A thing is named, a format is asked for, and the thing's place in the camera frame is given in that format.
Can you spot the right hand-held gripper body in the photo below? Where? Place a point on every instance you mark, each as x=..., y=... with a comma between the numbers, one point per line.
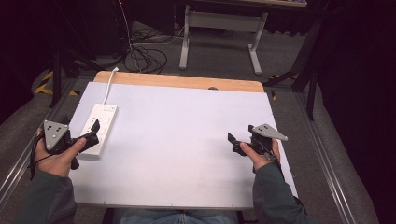
x=264, y=137

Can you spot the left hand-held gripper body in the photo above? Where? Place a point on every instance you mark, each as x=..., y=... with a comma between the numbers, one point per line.
x=55, y=134

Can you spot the person's right hand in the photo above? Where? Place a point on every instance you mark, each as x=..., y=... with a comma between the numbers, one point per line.
x=260, y=159

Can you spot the person's left hand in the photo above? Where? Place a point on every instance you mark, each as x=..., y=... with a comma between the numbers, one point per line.
x=54, y=163

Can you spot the white power strip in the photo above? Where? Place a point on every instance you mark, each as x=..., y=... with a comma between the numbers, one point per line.
x=100, y=124

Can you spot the yellow black floor tape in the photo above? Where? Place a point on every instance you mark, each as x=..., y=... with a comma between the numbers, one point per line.
x=46, y=85

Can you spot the white table board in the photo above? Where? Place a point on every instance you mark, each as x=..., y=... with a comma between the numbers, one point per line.
x=180, y=146

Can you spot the dark metal stand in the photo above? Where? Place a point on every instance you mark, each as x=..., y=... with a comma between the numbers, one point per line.
x=306, y=71
x=56, y=71

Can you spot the person's legs in jeans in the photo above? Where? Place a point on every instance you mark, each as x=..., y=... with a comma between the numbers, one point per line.
x=174, y=217

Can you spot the grey metal rail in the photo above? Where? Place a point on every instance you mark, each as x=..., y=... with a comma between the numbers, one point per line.
x=21, y=161
x=325, y=161

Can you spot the white metal desk frame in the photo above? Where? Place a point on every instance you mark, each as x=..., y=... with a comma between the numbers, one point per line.
x=224, y=19

